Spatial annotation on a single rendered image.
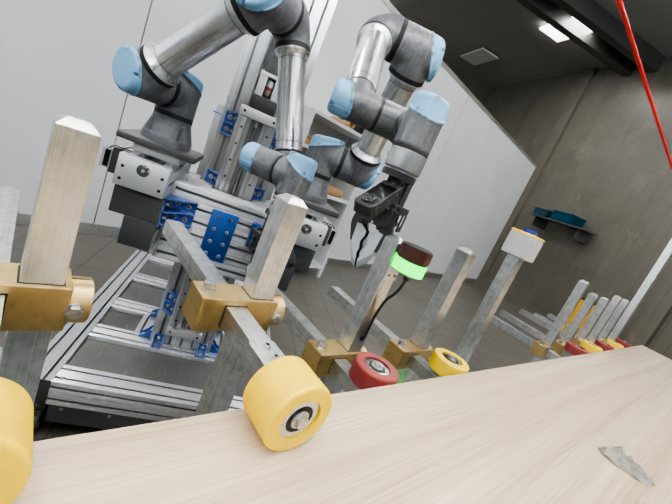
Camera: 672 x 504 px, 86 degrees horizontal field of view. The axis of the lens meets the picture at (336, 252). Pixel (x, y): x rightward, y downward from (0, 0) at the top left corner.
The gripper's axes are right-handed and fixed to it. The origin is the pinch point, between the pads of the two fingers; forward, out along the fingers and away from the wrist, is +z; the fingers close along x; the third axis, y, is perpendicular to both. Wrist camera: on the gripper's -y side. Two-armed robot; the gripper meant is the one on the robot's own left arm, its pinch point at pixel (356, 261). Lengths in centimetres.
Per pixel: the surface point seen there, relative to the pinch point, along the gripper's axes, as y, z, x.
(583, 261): 872, -38, -118
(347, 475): -34.3, 12.2, -23.3
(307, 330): -5.9, 16.2, 1.2
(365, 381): -14.5, 13.1, -16.1
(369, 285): -4.7, 1.7, -6.5
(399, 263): -7.6, -5.3, -10.8
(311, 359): -11.8, 17.5, -4.8
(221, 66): 138, -52, 230
